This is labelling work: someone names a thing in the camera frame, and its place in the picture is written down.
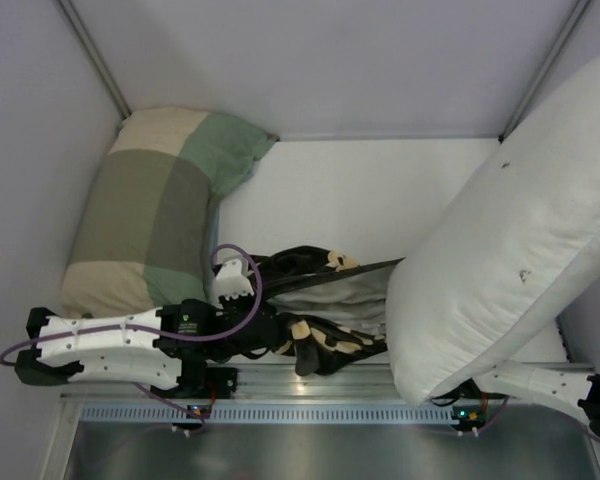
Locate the black floral plush pillowcase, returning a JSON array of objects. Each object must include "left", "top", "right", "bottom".
[{"left": 246, "top": 246, "right": 401, "bottom": 377}]

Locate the white pillow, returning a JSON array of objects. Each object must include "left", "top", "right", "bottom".
[{"left": 385, "top": 56, "right": 600, "bottom": 405}]

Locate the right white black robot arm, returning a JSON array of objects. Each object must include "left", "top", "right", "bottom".
[{"left": 472, "top": 361, "right": 600, "bottom": 442}]

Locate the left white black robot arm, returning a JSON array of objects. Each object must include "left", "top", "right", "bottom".
[{"left": 14, "top": 297, "right": 292, "bottom": 399}]

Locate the green beige patchwork pillow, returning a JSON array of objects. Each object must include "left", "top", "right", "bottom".
[{"left": 61, "top": 107, "right": 278, "bottom": 318}]

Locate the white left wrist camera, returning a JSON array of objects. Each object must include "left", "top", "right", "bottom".
[{"left": 211, "top": 258, "right": 255, "bottom": 304}]

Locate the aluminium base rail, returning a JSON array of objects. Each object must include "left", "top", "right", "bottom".
[{"left": 62, "top": 363, "right": 600, "bottom": 401}]

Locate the perforated grey cable duct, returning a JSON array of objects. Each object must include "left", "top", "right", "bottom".
[{"left": 79, "top": 400, "right": 486, "bottom": 426}]

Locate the left aluminium corner post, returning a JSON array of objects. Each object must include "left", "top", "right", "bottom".
[{"left": 53, "top": 0, "right": 131, "bottom": 119}]

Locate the aluminium corner post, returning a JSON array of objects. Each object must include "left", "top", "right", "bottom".
[
  {"left": 53, "top": 0, "right": 131, "bottom": 119},
  {"left": 497, "top": 0, "right": 595, "bottom": 144}
]

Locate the right aluminium corner post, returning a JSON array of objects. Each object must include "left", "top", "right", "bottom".
[{"left": 497, "top": 0, "right": 595, "bottom": 144}]

